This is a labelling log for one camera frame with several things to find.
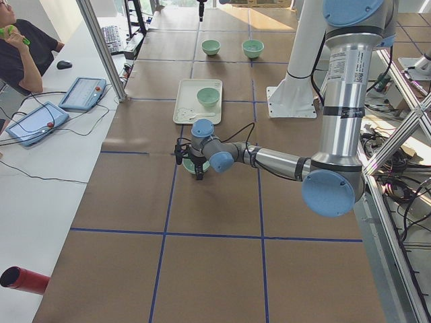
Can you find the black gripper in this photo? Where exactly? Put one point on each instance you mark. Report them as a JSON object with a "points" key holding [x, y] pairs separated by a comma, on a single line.
{"points": [[201, 7], [196, 159]]}

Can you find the black computer mouse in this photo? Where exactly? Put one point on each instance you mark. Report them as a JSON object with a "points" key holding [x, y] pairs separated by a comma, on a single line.
{"points": [[61, 65]]}

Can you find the black keyboard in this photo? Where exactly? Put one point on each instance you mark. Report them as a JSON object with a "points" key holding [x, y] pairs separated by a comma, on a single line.
{"points": [[112, 39]]}

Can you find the cream bear tray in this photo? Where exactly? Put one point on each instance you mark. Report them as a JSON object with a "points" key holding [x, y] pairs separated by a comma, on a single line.
{"points": [[187, 103]]}

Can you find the seated person black shirt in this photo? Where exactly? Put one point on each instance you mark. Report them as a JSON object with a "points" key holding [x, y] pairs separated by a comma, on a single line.
{"points": [[26, 52]]}

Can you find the near blue teach pendant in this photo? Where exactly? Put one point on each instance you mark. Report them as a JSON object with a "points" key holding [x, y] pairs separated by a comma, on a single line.
{"points": [[36, 125]]}

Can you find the blue teach pendant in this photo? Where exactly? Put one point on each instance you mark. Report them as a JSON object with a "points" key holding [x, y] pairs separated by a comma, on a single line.
{"points": [[83, 94], [36, 125]]}

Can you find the aluminium frame post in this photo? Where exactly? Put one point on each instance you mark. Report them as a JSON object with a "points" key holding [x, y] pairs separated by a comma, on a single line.
{"points": [[91, 20]]}

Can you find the red cylinder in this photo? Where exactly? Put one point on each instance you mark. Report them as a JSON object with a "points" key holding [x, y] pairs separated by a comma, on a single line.
{"points": [[22, 279]]}

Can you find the far blue teach pendant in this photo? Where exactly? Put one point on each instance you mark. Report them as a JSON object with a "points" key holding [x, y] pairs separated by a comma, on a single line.
{"points": [[83, 94]]}

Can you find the white pedestal column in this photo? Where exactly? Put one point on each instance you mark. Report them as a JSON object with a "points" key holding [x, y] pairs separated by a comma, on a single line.
{"points": [[293, 97]]}

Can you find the green bowl with ice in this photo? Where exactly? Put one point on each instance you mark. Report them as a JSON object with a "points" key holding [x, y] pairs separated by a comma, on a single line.
{"points": [[252, 48]]}

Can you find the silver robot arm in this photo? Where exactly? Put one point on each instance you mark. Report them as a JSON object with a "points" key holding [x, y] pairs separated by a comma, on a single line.
{"points": [[332, 180]]}

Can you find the white plastic spoon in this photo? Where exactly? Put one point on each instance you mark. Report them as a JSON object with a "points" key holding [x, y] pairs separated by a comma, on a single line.
{"points": [[200, 115]]}

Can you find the green bowl on tray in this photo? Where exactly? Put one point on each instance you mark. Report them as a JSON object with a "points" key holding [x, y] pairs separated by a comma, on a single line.
{"points": [[208, 97]]}

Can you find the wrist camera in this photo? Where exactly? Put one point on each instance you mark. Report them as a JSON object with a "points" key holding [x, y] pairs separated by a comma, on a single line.
{"points": [[181, 152]]}

